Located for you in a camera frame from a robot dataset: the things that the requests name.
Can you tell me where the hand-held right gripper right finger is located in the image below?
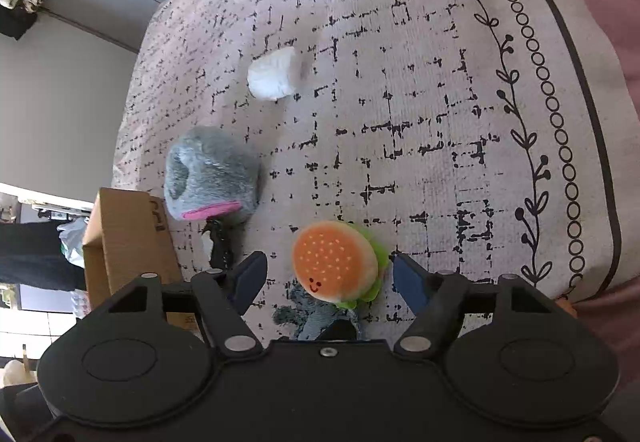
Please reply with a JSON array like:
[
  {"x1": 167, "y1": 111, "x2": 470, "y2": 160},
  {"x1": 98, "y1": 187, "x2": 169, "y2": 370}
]
[{"x1": 392, "y1": 254, "x2": 568, "y2": 359}]

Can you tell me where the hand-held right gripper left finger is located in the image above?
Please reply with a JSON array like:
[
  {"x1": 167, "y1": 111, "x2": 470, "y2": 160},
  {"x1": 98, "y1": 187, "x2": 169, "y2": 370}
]
[{"x1": 95, "y1": 251, "x2": 269, "y2": 359}]

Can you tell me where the blue denim plush toy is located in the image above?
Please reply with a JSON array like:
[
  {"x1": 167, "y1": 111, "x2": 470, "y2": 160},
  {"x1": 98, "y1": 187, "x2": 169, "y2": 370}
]
[{"x1": 272, "y1": 283, "x2": 368, "y2": 343}]

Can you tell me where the burger plush toy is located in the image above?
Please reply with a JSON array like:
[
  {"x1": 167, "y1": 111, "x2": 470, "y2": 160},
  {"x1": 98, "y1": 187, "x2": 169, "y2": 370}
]
[{"x1": 291, "y1": 220, "x2": 392, "y2": 309}]

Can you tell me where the grey fluffy plush toy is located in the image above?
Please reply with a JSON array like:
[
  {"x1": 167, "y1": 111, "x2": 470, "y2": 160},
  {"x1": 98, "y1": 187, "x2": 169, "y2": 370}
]
[{"x1": 164, "y1": 124, "x2": 262, "y2": 223}]

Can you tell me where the cardboard box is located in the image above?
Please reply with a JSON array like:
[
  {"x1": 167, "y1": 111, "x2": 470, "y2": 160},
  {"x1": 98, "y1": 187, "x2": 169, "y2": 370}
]
[{"x1": 81, "y1": 187, "x2": 201, "y2": 338}]

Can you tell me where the white marshmallow plush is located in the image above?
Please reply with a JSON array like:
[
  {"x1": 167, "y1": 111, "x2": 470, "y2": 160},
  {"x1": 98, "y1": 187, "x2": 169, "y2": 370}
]
[{"x1": 246, "y1": 46, "x2": 303, "y2": 101}]

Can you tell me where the grid-print blanket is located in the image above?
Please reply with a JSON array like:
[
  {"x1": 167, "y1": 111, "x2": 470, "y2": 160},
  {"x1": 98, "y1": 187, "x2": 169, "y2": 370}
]
[{"x1": 111, "y1": 0, "x2": 623, "y2": 338}]

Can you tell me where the white plastic bag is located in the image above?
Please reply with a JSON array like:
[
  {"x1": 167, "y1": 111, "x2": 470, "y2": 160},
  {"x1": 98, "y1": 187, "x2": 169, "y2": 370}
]
[{"x1": 56, "y1": 217, "x2": 91, "y2": 270}]

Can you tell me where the dark cloth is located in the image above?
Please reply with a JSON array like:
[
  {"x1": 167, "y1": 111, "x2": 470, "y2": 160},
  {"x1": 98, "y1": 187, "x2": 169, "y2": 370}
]
[{"x1": 0, "y1": 221, "x2": 88, "y2": 293}]

